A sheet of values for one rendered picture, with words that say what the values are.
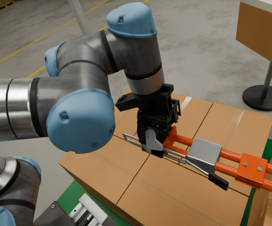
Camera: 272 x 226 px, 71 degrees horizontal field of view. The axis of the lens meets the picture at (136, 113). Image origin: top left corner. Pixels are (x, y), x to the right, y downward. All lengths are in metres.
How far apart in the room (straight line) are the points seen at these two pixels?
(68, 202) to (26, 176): 1.46
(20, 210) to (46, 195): 1.65
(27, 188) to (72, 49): 0.42
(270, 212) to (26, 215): 0.61
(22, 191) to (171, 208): 0.78
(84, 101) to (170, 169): 1.08
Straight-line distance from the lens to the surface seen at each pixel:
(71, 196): 2.08
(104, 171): 1.36
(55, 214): 0.77
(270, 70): 2.25
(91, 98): 0.21
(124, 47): 0.32
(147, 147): 0.51
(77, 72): 0.25
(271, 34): 1.85
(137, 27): 0.31
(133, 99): 0.44
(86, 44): 0.33
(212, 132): 1.40
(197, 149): 0.51
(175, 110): 0.45
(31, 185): 0.64
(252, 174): 0.50
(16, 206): 0.60
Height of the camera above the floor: 1.65
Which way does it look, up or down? 43 degrees down
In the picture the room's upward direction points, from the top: 20 degrees counter-clockwise
